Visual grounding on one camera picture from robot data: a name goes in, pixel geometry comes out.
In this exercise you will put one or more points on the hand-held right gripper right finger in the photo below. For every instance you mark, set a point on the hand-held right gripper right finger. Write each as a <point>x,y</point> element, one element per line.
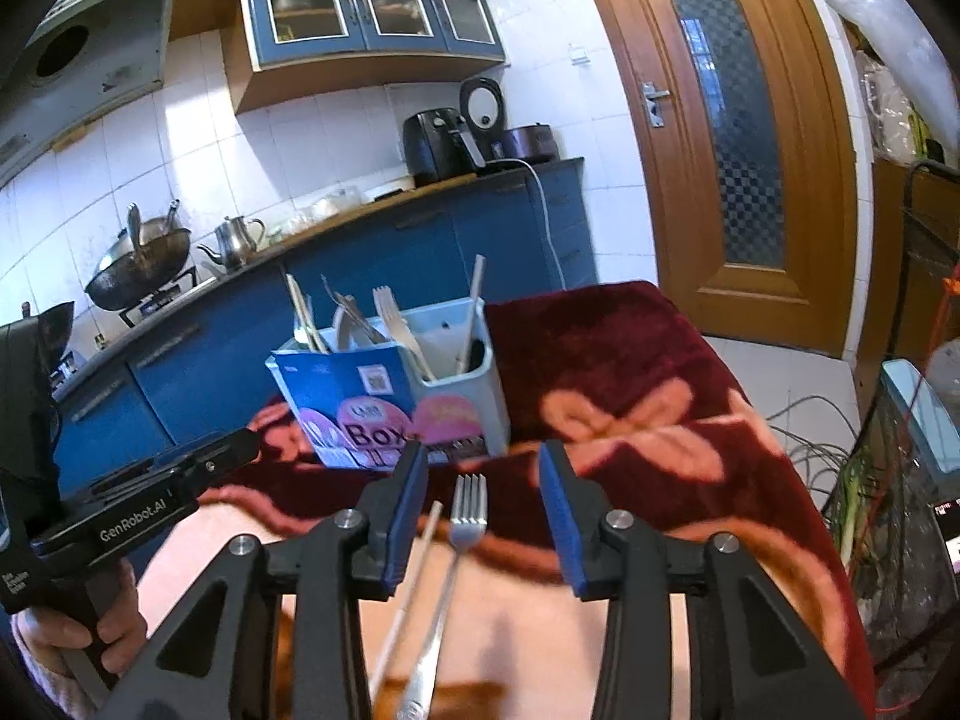
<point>559,517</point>

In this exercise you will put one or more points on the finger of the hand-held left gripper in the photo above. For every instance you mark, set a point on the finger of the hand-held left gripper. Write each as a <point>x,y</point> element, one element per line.
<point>221,454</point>

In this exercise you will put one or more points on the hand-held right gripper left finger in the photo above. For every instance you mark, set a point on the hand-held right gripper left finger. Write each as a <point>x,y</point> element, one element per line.
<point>409,517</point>

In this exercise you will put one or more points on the pale wooden chopstick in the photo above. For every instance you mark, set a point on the pale wooden chopstick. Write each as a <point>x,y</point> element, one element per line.
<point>477,292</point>
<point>409,592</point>
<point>302,311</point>

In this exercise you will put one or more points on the white utensil holder box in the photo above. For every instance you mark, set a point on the white utensil holder box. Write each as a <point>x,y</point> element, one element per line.
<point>457,409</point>

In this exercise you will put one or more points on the wooden fork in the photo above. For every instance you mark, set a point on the wooden fork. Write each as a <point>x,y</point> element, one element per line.
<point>397,330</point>

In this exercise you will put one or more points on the silver metal utensil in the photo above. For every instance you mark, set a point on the silver metal utensil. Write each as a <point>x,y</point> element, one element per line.
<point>328,292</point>

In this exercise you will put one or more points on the person's left forearm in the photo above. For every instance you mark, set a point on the person's left forearm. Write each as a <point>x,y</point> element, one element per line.
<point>45,679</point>

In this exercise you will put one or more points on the person's left hand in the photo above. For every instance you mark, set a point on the person's left hand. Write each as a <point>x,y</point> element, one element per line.
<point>120,619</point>

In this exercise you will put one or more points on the dark red floral blanket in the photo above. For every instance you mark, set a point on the dark red floral blanket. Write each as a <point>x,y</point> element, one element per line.
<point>675,480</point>

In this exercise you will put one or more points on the gas stove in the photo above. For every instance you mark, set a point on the gas stove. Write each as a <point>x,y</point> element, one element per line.
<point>172,296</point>

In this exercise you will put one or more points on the large black wok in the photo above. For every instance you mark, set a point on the large black wok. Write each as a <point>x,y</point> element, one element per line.
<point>139,274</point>

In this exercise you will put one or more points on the white plastic spoon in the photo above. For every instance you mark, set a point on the white plastic spoon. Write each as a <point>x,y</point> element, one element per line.
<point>341,330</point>

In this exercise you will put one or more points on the steel kettle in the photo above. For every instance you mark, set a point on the steel kettle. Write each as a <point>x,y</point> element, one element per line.
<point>236,240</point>

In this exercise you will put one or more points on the blue kitchen base cabinets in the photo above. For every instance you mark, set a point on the blue kitchen base cabinets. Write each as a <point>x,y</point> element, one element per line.
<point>420,255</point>

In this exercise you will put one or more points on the clear plastic container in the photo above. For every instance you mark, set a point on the clear plastic container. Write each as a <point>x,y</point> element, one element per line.
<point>322,210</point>

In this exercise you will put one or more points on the green onions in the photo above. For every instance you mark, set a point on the green onions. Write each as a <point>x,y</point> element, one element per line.
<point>851,517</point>

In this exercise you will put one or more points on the grey range hood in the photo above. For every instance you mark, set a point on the grey range hood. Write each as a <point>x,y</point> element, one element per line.
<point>82,67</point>

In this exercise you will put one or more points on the black air fryer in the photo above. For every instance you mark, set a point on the black air fryer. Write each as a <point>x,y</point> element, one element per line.
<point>431,146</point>

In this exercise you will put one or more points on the black rice cooker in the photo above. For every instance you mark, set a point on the black rice cooker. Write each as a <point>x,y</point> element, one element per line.
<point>529,142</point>

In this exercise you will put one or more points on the wooden door with glass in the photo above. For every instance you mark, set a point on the wooden door with glass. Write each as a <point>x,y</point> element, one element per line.
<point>817,187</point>

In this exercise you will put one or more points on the white plastic bags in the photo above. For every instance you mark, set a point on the white plastic bags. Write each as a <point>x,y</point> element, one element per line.
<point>900,52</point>

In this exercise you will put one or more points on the white wall switch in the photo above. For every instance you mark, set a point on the white wall switch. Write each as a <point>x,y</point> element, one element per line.
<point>579,54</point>

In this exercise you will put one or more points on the blue glass-door wall cabinet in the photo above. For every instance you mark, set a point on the blue glass-door wall cabinet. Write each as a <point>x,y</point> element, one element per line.
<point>375,15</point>

